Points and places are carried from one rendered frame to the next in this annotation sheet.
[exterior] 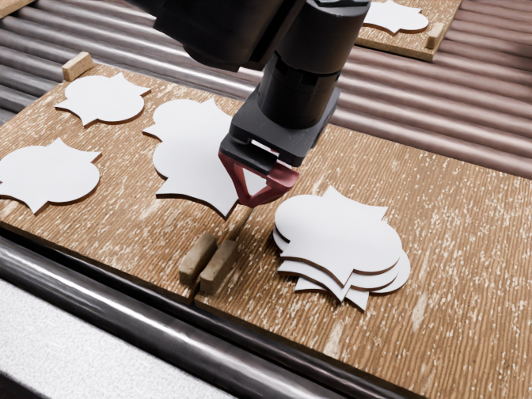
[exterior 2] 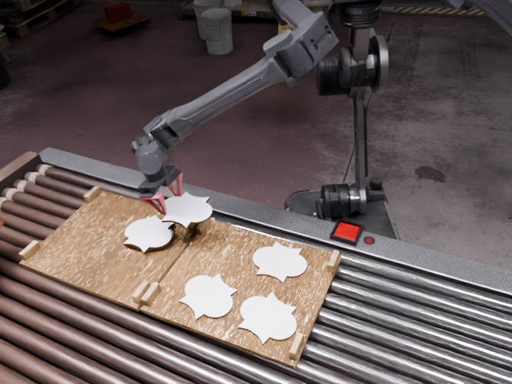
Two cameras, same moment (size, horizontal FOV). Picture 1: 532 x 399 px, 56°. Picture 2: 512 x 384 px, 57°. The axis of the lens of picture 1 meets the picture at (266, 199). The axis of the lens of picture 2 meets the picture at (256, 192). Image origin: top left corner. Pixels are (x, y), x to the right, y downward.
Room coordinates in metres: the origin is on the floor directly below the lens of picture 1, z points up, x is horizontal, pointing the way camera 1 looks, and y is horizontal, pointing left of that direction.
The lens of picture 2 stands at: (1.34, 0.29, 1.87)
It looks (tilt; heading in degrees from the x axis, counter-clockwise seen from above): 39 degrees down; 183
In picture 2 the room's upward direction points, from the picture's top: 5 degrees counter-clockwise
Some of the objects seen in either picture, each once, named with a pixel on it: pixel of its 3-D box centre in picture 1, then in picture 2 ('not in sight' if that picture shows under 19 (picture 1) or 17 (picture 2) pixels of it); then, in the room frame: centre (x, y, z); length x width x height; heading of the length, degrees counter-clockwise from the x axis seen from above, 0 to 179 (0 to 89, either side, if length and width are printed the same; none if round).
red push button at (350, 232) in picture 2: not in sight; (347, 232); (0.37, 0.48, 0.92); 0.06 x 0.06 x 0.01; 64
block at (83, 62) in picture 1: (77, 66); (296, 345); (0.74, 0.32, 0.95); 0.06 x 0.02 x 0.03; 155
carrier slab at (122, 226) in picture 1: (128, 154); (244, 283); (0.54, 0.20, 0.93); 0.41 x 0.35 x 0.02; 65
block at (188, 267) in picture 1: (198, 259); (203, 225); (0.34, 0.07, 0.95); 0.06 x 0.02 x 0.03; 155
